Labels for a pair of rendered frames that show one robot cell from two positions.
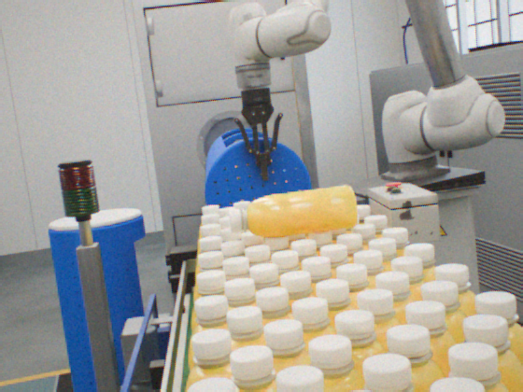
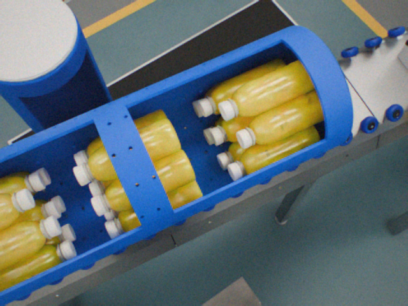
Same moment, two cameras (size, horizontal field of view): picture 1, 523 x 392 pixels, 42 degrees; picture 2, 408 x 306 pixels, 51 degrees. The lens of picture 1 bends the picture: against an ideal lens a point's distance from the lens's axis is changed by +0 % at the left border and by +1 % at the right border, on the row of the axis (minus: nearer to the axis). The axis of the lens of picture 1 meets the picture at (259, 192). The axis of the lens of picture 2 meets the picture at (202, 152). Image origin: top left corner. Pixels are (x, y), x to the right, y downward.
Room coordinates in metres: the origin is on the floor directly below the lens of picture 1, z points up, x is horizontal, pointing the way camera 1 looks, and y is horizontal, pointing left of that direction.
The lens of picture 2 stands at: (2.25, -0.32, 1.93)
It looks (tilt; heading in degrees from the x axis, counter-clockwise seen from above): 68 degrees down; 70
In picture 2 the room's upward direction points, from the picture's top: 3 degrees counter-clockwise
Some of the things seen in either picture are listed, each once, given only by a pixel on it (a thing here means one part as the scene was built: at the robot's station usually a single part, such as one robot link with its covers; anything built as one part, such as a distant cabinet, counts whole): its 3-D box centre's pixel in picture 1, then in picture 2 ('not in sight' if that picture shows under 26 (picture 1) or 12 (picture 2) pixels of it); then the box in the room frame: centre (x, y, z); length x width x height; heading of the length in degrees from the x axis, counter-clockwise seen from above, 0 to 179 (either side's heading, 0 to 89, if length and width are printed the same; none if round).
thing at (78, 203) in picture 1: (80, 201); not in sight; (1.26, 0.33, 1.18); 0.06 x 0.06 x 0.05
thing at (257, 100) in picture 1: (257, 106); not in sight; (1.77, -0.02, 1.32); 0.08 x 0.07 x 0.09; 93
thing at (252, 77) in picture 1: (253, 77); not in sight; (1.77, -0.02, 1.39); 0.09 x 0.09 x 0.06
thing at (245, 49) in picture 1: (252, 34); not in sight; (1.76, -0.03, 1.50); 0.13 x 0.11 x 0.16; 44
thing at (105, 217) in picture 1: (95, 218); (23, 35); (2.07, 0.51, 1.03); 0.28 x 0.28 x 0.01
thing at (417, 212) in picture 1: (402, 212); not in sight; (1.48, -0.31, 1.05); 0.20 x 0.10 x 0.10; 3
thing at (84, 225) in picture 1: (80, 203); not in sight; (1.26, 0.33, 1.18); 0.06 x 0.06 x 0.16
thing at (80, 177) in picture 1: (77, 176); not in sight; (1.26, 0.33, 1.23); 0.06 x 0.06 x 0.04
